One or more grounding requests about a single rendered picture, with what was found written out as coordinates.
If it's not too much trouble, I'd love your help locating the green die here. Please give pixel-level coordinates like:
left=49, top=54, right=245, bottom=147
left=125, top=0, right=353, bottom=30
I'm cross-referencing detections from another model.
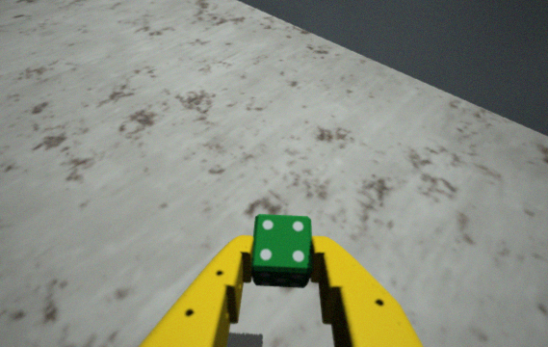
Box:
left=251, top=214, right=313, bottom=288

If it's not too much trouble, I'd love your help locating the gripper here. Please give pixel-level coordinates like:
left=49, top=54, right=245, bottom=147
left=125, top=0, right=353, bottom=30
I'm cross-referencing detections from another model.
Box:
left=139, top=235, right=423, bottom=347

